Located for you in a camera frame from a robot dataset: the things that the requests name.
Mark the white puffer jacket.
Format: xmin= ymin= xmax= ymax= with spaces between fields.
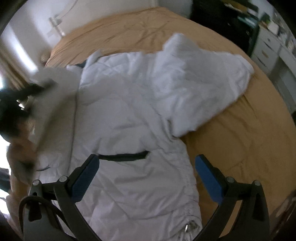
xmin=31 ymin=34 xmax=254 ymax=240

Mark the beige curtain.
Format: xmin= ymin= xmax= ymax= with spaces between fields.
xmin=1 ymin=42 xmax=29 ymax=90

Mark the white drawer cabinet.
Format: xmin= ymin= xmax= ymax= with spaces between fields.
xmin=251 ymin=27 xmax=295 ymax=102

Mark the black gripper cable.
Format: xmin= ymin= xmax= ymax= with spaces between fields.
xmin=18 ymin=195 xmax=70 ymax=241

